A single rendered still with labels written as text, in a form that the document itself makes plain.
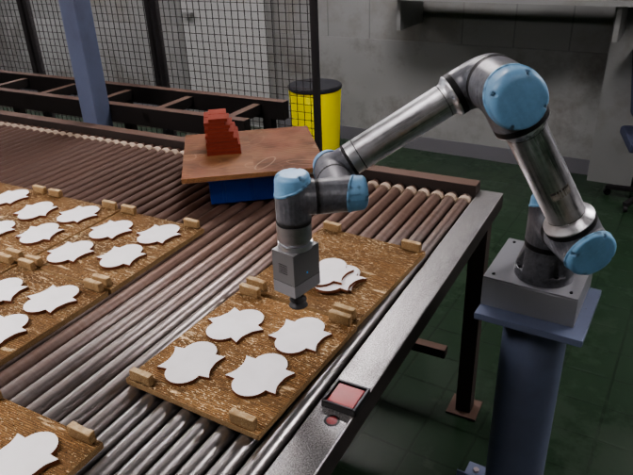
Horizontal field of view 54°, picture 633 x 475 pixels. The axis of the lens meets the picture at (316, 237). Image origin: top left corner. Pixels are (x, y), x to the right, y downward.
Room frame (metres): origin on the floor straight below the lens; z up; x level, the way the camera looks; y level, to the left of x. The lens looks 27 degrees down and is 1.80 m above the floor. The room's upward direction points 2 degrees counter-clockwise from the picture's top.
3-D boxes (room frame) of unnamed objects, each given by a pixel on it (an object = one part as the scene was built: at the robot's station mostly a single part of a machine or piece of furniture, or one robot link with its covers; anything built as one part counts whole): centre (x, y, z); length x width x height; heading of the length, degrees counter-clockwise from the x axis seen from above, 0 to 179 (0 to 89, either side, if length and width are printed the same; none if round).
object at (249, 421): (0.92, 0.16, 0.95); 0.06 x 0.02 x 0.03; 58
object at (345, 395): (1.00, -0.05, 0.92); 0.06 x 0.06 x 0.01; 61
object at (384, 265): (1.52, -0.06, 0.93); 0.41 x 0.35 x 0.02; 147
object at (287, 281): (1.21, 0.05, 1.13); 0.10 x 0.09 x 0.16; 49
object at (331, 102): (4.81, -0.03, 0.34); 0.42 x 0.42 x 0.68
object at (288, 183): (1.20, 0.04, 1.29); 0.09 x 0.08 x 0.11; 97
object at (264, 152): (2.26, 0.23, 1.03); 0.50 x 0.50 x 0.02; 8
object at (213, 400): (1.16, 0.17, 0.93); 0.41 x 0.35 x 0.02; 148
